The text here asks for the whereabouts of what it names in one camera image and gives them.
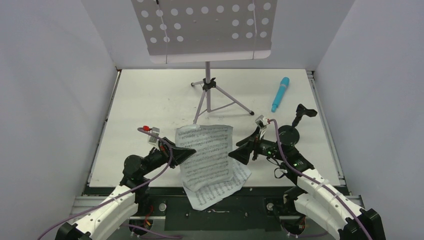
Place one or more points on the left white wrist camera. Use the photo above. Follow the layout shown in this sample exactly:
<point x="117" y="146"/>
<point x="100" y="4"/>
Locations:
<point x="152" y="138"/>

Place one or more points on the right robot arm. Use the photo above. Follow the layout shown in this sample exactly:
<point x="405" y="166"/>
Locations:
<point x="312" y="195"/>

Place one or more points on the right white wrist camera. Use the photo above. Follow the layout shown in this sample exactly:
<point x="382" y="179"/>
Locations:
<point x="262" y="122"/>

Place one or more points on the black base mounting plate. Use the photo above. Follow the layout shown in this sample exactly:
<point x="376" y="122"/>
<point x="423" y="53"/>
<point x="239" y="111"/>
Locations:
<point x="247" y="209"/>

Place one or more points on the black microphone desk stand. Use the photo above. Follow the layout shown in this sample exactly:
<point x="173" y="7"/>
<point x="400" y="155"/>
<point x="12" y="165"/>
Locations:
<point x="288" y="134"/>

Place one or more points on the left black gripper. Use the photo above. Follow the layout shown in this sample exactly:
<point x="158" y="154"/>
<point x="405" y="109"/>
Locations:
<point x="179" y="154"/>

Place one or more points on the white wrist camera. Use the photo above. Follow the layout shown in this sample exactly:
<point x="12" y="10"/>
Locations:
<point x="152" y="138"/>
<point x="262" y="122"/>

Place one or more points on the blue toy microphone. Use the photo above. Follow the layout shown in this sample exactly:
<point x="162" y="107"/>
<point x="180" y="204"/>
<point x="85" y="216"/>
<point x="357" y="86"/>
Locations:
<point x="284" y="84"/>

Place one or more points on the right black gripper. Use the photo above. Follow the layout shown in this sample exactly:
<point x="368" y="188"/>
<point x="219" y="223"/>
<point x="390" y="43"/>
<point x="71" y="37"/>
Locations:
<point x="252" y="148"/>

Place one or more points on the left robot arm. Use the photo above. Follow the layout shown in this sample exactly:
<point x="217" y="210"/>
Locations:
<point x="102" y="220"/>

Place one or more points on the sheet music page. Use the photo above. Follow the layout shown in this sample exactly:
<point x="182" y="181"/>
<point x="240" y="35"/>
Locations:
<point x="211" y="163"/>
<point x="209" y="195"/>

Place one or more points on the lilac perforated music stand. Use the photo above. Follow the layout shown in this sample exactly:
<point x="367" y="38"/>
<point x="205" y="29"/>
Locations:
<point x="205" y="31"/>

